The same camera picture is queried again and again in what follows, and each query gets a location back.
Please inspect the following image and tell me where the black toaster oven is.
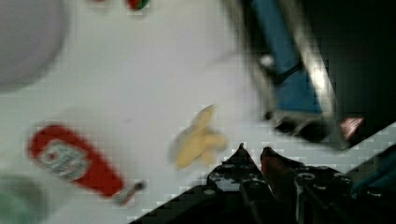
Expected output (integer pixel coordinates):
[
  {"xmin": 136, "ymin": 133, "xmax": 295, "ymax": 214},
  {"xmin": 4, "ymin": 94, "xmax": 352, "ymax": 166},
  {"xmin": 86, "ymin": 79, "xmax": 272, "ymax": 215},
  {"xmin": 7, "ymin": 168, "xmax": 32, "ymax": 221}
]
[{"xmin": 218, "ymin": 0, "xmax": 396, "ymax": 152}]

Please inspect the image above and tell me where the green perforated colander basket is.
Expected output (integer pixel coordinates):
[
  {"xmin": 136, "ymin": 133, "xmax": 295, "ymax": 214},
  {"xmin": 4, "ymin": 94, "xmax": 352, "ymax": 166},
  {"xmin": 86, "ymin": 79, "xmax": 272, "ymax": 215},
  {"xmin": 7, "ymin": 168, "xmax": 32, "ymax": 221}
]
[{"xmin": 0, "ymin": 175, "xmax": 48, "ymax": 224}]

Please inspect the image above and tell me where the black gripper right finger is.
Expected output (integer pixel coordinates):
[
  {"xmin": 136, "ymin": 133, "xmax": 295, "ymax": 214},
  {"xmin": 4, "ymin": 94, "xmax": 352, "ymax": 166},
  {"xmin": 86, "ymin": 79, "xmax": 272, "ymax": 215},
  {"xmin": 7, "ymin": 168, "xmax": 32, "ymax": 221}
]
[{"xmin": 260, "ymin": 147, "xmax": 354, "ymax": 224}]

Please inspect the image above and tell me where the red ketchup bottle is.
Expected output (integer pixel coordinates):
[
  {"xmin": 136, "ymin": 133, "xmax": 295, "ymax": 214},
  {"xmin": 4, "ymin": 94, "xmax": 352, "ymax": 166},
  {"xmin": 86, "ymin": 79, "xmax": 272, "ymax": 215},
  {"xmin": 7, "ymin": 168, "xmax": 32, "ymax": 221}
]
[{"xmin": 28, "ymin": 124, "xmax": 145, "ymax": 205}]

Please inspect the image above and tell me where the peeled toy banana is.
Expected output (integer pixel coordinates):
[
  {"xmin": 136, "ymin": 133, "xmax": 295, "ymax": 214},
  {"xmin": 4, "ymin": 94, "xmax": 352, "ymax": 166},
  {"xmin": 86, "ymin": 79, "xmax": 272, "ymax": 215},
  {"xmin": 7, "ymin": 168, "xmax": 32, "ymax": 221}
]
[{"xmin": 175, "ymin": 105, "xmax": 228, "ymax": 170}]

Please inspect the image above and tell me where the lilac round plate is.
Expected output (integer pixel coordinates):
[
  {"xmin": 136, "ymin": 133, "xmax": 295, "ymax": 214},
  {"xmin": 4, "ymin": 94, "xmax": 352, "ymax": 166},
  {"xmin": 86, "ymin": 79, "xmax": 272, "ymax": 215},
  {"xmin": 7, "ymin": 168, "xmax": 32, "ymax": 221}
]
[{"xmin": 0, "ymin": 0, "xmax": 67, "ymax": 91}]

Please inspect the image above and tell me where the red strawberry toy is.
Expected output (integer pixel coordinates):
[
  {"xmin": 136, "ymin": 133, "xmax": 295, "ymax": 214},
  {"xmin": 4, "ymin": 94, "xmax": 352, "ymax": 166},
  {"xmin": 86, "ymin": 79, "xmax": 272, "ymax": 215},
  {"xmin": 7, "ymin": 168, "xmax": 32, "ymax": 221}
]
[{"xmin": 126, "ymin": 0, "xmax": 149, "ymax": 10}]

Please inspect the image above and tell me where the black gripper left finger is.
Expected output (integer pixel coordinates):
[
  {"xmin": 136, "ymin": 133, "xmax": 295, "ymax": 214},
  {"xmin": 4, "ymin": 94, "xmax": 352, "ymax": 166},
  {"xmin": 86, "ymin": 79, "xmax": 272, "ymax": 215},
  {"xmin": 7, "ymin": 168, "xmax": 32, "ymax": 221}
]
[{"xmin": 206, "ymin": 143, "xmax": 275, "ymax": 224}]

